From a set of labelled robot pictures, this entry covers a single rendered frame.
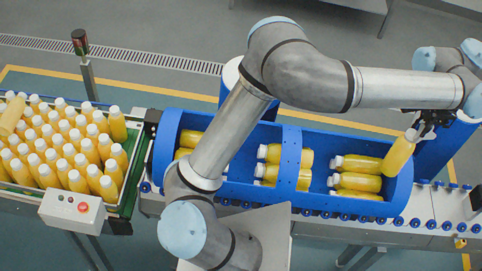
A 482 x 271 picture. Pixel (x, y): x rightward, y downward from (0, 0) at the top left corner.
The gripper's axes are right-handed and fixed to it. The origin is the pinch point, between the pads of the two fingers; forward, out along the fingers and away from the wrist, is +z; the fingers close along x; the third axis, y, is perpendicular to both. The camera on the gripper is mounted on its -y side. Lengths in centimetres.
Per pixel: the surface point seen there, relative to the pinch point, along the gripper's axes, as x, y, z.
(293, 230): -9, -24, 57
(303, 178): -2.3, -27.2, 29.0
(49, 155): -6, -117, 34
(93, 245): -26, -100, 63
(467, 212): 3, 51, 47
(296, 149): 2.0, -31.8, 19.0
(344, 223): -7, -6, 50
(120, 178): -6, -90, 40
